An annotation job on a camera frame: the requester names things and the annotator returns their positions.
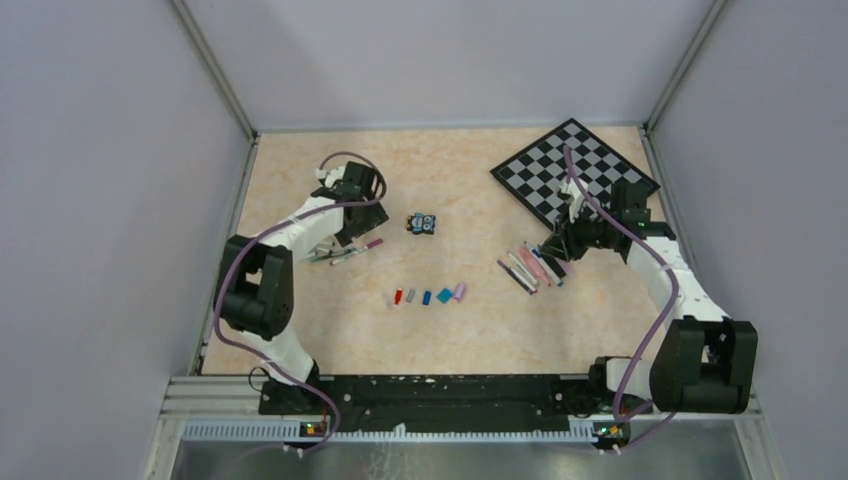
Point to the light pink highlighter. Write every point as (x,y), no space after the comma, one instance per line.
(566,267)

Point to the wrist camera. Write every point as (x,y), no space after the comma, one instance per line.
(573,193)
(329,177)

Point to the grey cable duct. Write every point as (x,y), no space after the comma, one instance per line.
(295,432)

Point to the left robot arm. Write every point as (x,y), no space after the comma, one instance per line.
(255,301)

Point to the blue cap whiteboard marker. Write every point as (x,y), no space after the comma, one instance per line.
(550,272)

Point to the blue owl eraser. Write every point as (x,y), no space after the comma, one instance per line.
(419,223)

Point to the purple pen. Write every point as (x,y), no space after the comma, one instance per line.
(517,277)

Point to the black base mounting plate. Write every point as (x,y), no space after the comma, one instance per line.
(521,403)

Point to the light blue highlighter cap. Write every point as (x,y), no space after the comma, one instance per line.
(445,295)

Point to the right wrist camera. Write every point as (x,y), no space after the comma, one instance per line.
(573,193)

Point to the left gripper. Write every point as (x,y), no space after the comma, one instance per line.
(374,216)

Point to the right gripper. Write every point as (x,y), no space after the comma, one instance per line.
(555,246)

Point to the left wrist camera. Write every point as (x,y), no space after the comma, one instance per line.
(329,177)

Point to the pink highlighter pen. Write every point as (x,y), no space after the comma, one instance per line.
(532,264)

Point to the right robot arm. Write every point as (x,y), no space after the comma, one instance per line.
(694,358)

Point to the magenta cap white marker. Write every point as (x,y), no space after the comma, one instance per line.
(371,245)

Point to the red cap white marker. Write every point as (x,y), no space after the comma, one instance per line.
(525,271)

